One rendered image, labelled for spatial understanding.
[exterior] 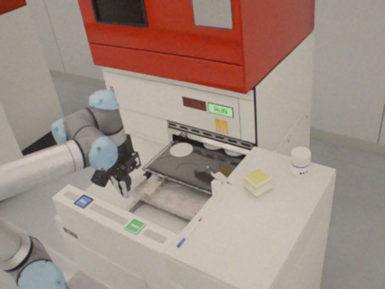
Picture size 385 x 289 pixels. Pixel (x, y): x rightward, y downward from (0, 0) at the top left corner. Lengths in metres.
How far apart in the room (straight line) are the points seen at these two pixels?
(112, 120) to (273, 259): 0.61
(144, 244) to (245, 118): 0.64
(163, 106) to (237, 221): 0.72
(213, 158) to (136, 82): 0.50
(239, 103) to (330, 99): 1.67
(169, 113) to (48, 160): 0.99
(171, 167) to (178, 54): 0.47
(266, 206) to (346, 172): 1.75
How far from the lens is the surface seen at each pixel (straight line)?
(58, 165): 0.92
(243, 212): 1.36
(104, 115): 1.08
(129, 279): 1.61
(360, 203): 2.84
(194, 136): 1.78
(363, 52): 2.94
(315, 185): 1.47
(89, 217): 1.47
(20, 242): 1.19
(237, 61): 1.42
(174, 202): 1.55
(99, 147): 0.93
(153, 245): 1.31
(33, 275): 1.15
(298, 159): 1.43
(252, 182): 1.36
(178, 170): 1.66
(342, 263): 2.48
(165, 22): 1.54
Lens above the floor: 1.93
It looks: 35 degrees down
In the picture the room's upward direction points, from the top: 8 degrees counter-clockwise
